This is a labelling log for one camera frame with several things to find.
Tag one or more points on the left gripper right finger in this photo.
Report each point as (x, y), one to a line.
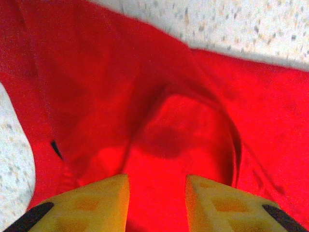
(229, 212)

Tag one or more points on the red t-shirt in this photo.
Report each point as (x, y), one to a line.
(96, 84)

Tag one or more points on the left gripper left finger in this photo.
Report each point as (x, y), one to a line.
(91, 210)

